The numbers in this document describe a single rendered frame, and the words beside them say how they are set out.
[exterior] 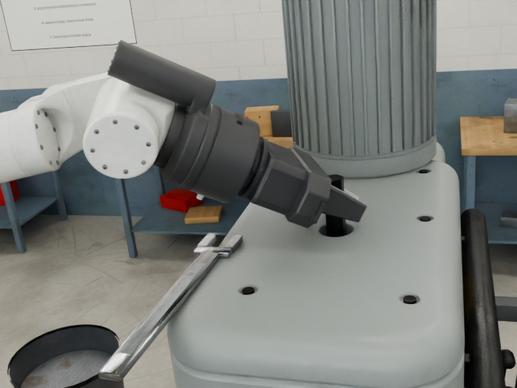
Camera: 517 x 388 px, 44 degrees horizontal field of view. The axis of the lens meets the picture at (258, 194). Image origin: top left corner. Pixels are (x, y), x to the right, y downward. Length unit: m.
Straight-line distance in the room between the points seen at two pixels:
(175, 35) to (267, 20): 0.76
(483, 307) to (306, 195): 0.24
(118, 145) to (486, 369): 0.39
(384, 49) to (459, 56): 4.11
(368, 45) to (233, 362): 0.43
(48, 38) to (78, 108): 5.16
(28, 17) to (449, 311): 5.50
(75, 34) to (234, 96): 1.44
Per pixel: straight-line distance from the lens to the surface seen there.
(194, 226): 4.94
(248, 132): 0.62
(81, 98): 0.67
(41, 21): 5.83
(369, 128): 0.82
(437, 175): 0.84
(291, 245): 0.67
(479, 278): 0.78
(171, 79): 0.60
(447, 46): 4.89
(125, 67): 0.60
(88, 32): 5.62
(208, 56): 5.22
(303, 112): 0.86
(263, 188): 0.62
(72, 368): 3.09
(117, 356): 0.53
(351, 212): 0.68
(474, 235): 0.88
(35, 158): 0.63
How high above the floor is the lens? 2.18
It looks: 21 degrees down
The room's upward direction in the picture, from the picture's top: 6 degrees counter-clockwise
